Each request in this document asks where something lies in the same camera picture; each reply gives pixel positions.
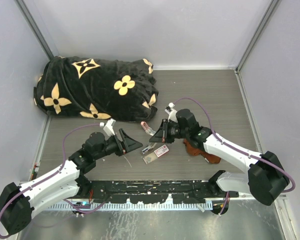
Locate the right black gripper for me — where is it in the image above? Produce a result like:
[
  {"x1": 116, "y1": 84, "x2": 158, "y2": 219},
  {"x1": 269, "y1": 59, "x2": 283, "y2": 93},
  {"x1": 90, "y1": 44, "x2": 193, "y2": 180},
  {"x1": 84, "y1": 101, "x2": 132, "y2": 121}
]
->
[{"x1": 149, "y1": 119, "x2": 189, "y2": 144}]

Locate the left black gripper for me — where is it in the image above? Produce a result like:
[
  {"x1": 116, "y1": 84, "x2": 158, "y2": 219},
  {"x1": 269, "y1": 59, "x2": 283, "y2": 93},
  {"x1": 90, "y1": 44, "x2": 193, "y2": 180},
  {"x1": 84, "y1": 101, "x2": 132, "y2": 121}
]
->
[{"x1": 94, "y1": 128, "x2": 142, "y2": 160}]

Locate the red white staple box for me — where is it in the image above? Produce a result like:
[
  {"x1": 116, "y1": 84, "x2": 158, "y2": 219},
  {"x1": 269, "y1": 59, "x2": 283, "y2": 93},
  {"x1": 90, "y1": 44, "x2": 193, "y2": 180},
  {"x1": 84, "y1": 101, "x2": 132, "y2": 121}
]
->
[{"x1": 142, "y1": 145, "x2": 169, "y2": 165}]

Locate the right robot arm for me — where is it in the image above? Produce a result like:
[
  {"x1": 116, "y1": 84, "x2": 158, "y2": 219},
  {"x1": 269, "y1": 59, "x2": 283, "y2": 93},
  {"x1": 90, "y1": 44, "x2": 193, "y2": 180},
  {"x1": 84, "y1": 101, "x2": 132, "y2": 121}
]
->
[{"x1": 149, "y1": 109, "x2": 291, "y2": 206}]

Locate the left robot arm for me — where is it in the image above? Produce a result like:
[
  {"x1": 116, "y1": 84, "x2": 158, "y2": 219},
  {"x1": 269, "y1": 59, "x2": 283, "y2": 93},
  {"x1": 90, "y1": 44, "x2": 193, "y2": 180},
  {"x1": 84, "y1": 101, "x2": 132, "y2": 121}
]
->
[{"x1": 0, "y1": 129, "x2": 142, "y2": 239}]

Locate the brown cloth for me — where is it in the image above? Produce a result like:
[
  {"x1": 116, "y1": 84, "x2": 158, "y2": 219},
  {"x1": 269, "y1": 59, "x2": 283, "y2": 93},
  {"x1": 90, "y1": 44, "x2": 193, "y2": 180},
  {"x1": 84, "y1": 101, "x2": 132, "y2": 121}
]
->
[{"x1": 183, "y1": 139, "x2": 221, "y2": 164}]

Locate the black floral plush blanket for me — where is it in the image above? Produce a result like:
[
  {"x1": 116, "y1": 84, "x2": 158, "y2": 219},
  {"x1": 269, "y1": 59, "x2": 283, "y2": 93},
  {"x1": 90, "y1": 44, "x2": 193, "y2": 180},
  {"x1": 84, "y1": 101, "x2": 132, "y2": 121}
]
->
[{"x1": 33, "y1": 56, "x2": 159, "y2": 122}]

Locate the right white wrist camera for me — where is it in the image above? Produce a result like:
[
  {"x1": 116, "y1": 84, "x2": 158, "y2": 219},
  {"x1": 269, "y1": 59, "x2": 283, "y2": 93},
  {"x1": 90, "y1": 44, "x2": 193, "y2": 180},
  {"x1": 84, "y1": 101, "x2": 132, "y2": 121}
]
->
[{"x1": 165, "y1": 102, "x2": 178, "y2": 123}]

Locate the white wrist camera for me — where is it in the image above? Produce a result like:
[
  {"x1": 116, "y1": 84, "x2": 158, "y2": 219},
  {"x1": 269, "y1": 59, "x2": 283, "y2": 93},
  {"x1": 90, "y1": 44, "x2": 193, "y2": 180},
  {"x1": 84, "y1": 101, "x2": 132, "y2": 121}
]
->
[
  {"x1": 165, "y1": 102, "x2": 178, "y2": 123},
  {"x1": 103, "y1": 118, "x2": 116, "y2": 137}
]

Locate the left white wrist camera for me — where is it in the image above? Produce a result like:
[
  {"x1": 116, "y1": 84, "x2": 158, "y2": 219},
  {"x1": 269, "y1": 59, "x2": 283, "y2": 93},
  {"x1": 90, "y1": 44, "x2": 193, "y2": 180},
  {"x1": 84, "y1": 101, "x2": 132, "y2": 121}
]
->
[{"x1": 103, "y1": 118, "x2": 116, "y2": 137}]

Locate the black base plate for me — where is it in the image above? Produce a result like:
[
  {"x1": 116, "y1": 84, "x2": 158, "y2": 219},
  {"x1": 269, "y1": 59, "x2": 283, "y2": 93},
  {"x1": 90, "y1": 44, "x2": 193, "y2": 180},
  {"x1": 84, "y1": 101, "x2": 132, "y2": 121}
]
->
[{"x1": 72, "y1": 180, "x2": 226, "y2": 204}]

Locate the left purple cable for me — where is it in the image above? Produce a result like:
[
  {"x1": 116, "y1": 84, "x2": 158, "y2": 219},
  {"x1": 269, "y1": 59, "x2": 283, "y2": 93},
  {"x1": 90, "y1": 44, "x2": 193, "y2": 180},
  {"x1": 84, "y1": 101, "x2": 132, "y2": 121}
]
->
[{"x1": 0, "y1": 121, "x2": 106, "y2": 240}]

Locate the purple cable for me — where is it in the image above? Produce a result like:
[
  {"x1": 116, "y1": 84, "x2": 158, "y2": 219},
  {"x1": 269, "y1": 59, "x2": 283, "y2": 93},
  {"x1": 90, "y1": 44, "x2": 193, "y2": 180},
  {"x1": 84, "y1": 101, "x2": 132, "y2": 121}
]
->
[
  {"x1": 0, "y1": 121, "x2": 106, "y2": 240},
  {"x1": 172, "y1": 97, "x2": 296, "y2": 216}
]

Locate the white slotted cable duct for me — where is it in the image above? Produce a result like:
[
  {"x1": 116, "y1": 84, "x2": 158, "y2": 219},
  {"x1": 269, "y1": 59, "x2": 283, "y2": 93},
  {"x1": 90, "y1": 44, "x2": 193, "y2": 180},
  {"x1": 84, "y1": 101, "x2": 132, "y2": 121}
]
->
[{"x1": 43, "y1": 201, "x2": 213, "y2": 211}]

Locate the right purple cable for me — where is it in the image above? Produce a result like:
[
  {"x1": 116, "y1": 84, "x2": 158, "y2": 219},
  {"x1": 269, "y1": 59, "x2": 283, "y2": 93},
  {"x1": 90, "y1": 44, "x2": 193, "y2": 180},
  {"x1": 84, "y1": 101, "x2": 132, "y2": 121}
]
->
[{"x1": 172, "y1": 97, "x2": 296, "y2": 216}]

